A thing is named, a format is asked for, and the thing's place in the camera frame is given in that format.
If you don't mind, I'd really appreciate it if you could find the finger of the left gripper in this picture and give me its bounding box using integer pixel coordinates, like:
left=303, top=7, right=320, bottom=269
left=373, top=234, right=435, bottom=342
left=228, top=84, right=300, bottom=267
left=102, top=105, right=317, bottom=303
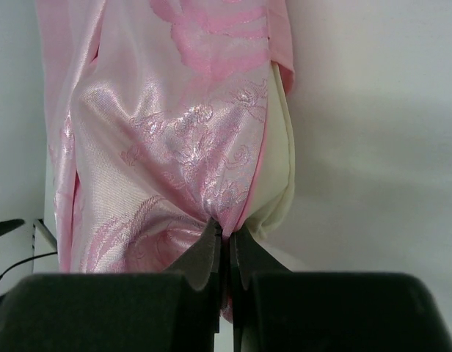
left=0, top=219, right=24, bottom=237

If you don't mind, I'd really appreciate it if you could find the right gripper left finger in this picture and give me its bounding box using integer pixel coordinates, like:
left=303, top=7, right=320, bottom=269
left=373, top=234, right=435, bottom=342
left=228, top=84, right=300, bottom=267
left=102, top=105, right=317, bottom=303
left=163, top=219, right=222, bottom=291

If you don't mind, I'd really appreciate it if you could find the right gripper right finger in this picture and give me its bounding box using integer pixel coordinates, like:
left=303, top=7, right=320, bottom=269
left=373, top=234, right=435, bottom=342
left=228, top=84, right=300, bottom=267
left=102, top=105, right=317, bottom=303
left=230, top=227, right=294, bottom=292

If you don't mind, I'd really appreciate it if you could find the cream pillow with bear print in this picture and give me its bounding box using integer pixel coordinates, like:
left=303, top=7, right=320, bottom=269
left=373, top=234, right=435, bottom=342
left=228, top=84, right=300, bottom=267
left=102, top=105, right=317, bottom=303
left=245, top=62, right=296, bottom=240

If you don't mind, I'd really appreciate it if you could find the pink pillowcase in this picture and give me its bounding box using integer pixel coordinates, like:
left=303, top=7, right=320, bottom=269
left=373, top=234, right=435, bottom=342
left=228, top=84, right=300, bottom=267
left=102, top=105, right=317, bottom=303
left=34, top=0, right=296, bottom=327

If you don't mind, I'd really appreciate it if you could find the aluminium table frame rail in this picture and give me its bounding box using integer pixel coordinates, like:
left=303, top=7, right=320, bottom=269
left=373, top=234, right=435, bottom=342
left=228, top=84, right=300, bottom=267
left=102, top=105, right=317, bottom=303
left=32, top=219, right=57, bottom=255

